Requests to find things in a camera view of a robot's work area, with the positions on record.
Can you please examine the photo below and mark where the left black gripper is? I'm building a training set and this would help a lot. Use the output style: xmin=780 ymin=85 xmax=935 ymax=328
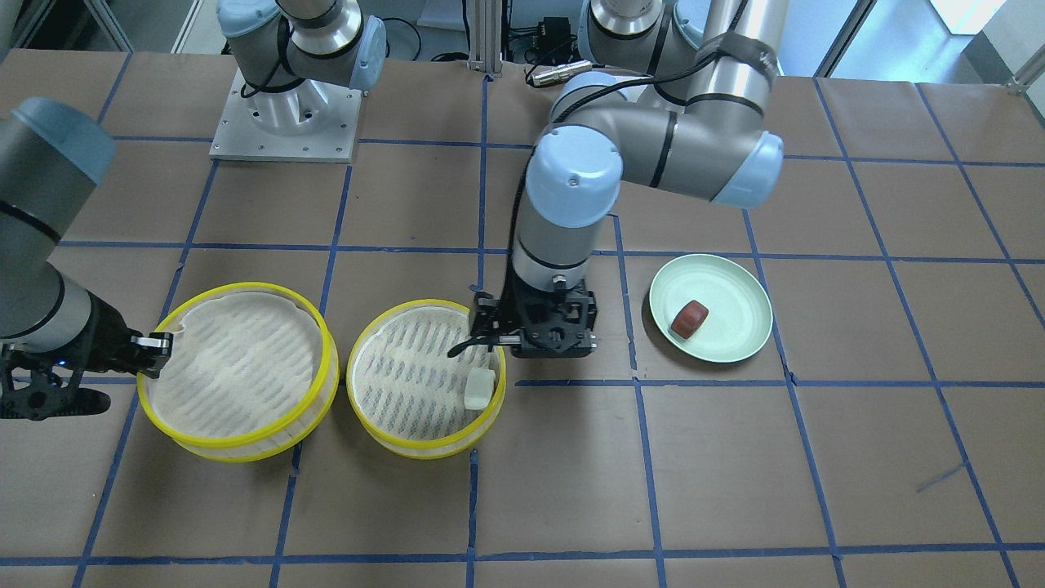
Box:
xmin=447 ymin=278 xmax=598 ymax=359

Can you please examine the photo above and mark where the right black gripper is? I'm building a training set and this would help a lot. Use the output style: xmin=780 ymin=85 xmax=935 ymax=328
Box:
xmin=2 ymin=293 xmax=173 ymax=421

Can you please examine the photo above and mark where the yellow steamer layer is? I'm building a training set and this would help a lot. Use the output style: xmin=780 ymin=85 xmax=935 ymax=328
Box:
xmin=136 ymin=282 xmax=340 ymax=464
xmin=346 ymin=299 xmax=508 ymax=458

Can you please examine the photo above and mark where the white bun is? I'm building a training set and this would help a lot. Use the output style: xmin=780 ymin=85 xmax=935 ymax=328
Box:
xmin=464 ymin=367 xmax=497 ymax=411

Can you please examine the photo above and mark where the dark red bun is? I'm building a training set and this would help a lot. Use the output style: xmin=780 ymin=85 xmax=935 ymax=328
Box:
xmin=669 ymin=299 xmax=710 ymax=340

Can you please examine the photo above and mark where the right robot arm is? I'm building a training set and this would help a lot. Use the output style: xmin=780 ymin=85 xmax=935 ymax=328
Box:
xmin=1 ymin=1 xmax=388 ymax=421

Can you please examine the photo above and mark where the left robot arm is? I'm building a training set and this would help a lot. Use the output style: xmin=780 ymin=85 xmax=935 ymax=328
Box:
xmin=447 ymin=1 xmax=789 ymax=359

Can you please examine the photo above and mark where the light green plate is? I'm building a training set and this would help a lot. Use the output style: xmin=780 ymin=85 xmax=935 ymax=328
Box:
xmin=648 ymin=254 xmax=774 ymax=363

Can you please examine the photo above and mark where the silver cylindrical connector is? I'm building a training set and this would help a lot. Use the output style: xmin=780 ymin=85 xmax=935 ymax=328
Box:
xmin=525 ymin=60 xmax=594 ymax=88

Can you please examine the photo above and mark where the black power adapter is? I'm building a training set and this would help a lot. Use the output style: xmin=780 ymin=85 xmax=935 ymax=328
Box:
xmin=535 ymin=16 xmax=572 ymax=62

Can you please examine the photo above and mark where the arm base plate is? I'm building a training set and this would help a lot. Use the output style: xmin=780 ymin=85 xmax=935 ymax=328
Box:
xmin=209 ymin=72 xmax=366 ymax=164

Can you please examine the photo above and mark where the aluminium frame post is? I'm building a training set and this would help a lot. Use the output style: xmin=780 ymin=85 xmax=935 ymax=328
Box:
xmin=464 ymin=1 xmax=507 ymax=78

